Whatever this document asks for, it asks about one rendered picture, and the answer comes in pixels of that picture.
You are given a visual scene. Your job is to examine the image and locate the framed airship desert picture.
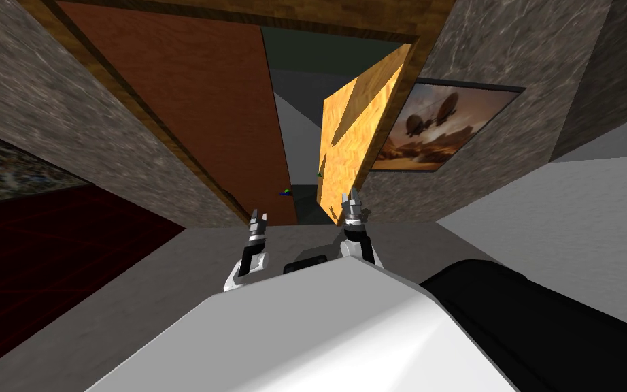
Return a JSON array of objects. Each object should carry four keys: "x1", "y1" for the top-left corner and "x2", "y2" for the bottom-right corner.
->
[{"x1": 370, "y1": 77, "x2": 526, "y2": 173}]

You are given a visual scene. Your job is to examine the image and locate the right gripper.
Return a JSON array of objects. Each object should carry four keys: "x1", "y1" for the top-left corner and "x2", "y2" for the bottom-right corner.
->
[{"x1": 341, "y1": 188, "x2": 367, "y2": 227}]

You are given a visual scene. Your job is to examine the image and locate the dark red rug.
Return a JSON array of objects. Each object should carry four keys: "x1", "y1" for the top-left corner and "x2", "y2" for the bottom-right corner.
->
[{"x1": 0, "y1": 184, "x2": 185, "y2": 382}]

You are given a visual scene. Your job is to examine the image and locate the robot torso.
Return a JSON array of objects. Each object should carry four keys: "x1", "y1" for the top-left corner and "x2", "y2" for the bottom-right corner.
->
[{"x1": 84, "y1": 254, "x2": 517, "y2": 392}]

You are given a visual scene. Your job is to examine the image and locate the reddish brown door leaf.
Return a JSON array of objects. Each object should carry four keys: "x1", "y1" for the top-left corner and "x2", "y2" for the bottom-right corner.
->
[{"x1": 54, "y1": 0, "x2": 299, "y2": 227}]

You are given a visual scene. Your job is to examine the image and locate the yellow wooden door leaf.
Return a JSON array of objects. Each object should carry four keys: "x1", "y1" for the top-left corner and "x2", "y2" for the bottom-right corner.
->
[{"x1": 316, "y1": 43, "x2": 413, "y2": 225}]

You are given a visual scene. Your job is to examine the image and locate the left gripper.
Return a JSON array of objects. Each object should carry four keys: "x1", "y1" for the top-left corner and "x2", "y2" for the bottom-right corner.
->
[{"x1": 247, "y1": 209, "x2": 269, "y2": 244}]

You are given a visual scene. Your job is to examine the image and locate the dark speckled wall picture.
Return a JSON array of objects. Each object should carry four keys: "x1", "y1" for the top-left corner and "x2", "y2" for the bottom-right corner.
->
[{"x1": 0, "y1": 124, "x2": 95, "y2": 208}]

